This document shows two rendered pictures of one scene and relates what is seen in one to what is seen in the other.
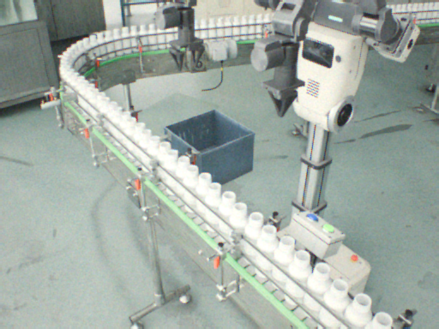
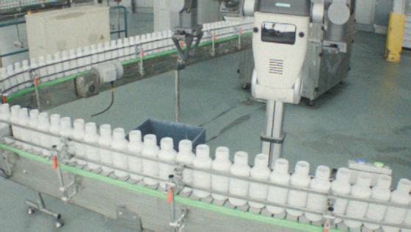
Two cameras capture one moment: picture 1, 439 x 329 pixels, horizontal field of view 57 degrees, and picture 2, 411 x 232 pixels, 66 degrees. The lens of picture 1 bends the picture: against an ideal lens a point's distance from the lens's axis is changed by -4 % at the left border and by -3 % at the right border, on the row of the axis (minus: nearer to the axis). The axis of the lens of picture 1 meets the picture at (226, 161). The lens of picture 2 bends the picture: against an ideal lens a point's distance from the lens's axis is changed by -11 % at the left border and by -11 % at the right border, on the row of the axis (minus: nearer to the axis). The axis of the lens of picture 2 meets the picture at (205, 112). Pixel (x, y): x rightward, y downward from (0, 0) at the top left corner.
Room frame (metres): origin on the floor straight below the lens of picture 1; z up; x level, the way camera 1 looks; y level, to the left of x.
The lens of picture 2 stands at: (0.36, 0.65, 1.66)
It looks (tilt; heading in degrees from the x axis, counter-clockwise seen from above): 22 degrees down; 330
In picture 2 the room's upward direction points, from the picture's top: 1 degrees clockwise
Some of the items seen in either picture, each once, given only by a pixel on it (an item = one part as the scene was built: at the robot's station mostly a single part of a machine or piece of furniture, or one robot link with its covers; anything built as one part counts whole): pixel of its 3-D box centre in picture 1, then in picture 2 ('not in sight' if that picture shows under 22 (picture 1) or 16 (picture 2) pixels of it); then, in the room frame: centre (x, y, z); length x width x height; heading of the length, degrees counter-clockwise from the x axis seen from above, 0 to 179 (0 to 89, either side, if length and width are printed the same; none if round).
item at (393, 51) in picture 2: not in sight; (395, 37); (4.60, -6.82, 0.55); 0.40 x 0.40 x 1.10; 39
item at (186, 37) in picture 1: (186, 35); (188, 20); (1.35, 0.14, 1.51); 0.10 x 0.07 x 0.07; 130
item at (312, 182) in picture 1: (310, 193); (269, 169); (1.50, -0.39, 0.74); 0.11 x 0.11 x 0.40; 39
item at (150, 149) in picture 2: (147, 151); (151, 159); (1.31, 0.30, 1.08); 0.06 x 0.06 x 0.17
